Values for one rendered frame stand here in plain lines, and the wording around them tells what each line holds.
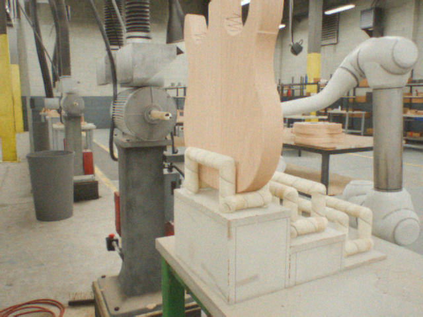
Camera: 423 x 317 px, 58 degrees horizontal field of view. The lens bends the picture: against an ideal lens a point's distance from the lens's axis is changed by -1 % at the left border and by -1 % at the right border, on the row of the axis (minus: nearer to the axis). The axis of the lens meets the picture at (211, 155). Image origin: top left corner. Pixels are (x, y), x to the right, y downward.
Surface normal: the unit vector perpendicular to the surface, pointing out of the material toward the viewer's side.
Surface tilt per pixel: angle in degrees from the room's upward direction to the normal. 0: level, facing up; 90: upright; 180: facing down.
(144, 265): 90
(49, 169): 93
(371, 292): 0
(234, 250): 90
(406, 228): 97
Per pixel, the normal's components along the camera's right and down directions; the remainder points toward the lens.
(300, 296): 0.00, -0.99
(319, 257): 0.47, 0.13
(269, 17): 0.44, 0.42
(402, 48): 0.16, 0.05
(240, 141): -0.88, 0.07
